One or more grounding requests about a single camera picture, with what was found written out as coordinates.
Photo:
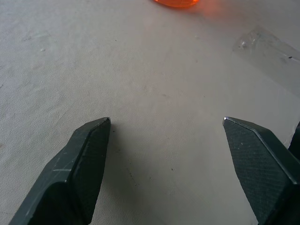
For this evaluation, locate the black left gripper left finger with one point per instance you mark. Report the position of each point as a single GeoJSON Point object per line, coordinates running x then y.
{"type": "Point", "coordinates": [70, 178]}

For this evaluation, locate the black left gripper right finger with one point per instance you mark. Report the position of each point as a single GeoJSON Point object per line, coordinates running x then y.
{"type": "Point", "coordinates": [262, 168]}

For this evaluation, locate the orange translucent object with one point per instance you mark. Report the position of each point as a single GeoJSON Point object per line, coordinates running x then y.
{"type": "Point", "coordinates": [176, 2]}

